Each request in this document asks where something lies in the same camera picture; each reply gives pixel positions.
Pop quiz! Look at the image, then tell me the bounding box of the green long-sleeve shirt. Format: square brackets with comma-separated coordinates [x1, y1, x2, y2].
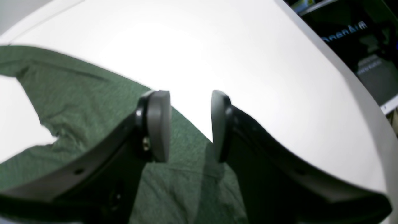
[1, 46, 249, 224]

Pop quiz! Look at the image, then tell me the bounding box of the black box with text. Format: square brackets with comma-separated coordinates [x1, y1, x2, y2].
[285, 0, 397, 108]

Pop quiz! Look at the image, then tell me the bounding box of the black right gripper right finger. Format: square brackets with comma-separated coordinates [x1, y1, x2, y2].
[211, 90, 392, 224]

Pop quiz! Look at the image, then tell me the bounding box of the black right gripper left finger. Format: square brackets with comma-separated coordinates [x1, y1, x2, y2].
[1, 91, 172, 224]

